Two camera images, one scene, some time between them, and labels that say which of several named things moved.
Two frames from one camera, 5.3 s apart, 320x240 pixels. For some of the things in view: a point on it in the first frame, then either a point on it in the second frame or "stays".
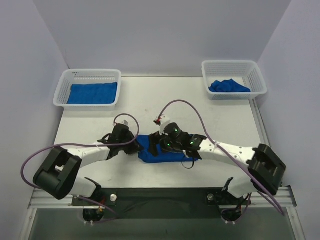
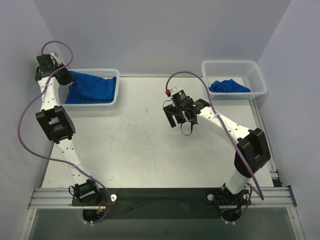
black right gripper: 155,143 -> 173,114
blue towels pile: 228,86 stays
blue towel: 89,93 stays
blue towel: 146,155 -> 89,89
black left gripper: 129,144 -> 66,77
